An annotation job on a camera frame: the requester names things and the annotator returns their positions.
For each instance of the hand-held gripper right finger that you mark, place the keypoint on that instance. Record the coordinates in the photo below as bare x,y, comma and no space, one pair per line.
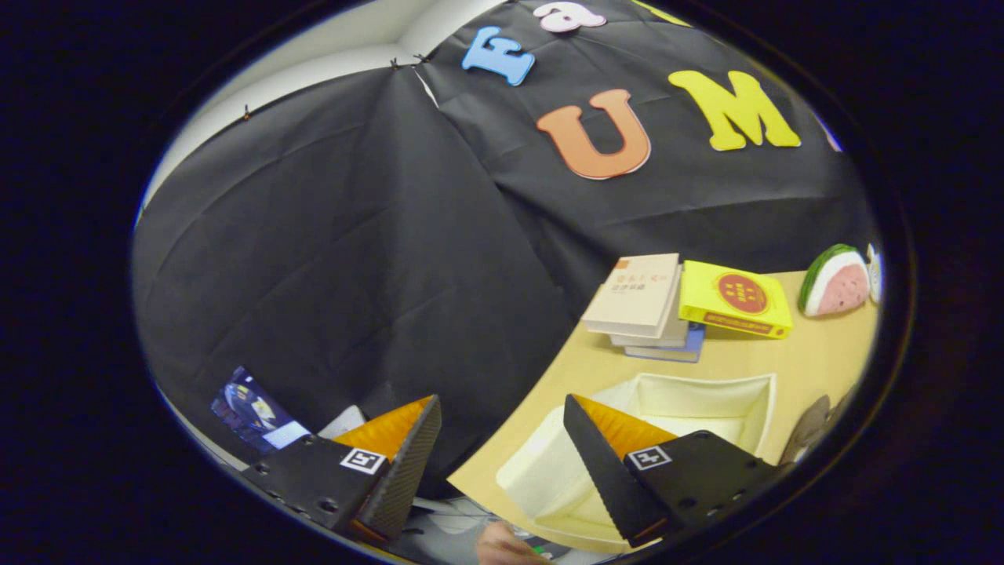
600,471

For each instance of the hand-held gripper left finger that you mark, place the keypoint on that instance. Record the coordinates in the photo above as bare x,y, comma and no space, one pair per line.
404,471

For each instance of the cream fabric storage box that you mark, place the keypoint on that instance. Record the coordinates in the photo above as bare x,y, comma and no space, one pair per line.
690,400

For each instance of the white board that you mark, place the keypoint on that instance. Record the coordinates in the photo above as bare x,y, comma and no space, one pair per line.
345,421

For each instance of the blue book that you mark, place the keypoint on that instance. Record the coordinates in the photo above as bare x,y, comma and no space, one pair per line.
676,354

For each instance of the white book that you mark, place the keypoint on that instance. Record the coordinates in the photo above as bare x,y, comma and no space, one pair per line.
678,326

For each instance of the computer screen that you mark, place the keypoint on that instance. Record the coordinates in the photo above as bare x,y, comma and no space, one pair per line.
251,408

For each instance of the beige book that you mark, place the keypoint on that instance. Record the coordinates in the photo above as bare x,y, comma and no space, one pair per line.
635,294

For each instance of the black backdrop cloth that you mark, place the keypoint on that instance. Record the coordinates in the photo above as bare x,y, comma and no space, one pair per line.
314,275

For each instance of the yellow book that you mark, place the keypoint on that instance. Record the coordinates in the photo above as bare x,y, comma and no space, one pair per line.
737,294

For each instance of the watermelon plush toy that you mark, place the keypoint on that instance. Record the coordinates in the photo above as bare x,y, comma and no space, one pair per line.
839,286

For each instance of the white plush toy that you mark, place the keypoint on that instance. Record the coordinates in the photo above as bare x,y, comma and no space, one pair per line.
874,271

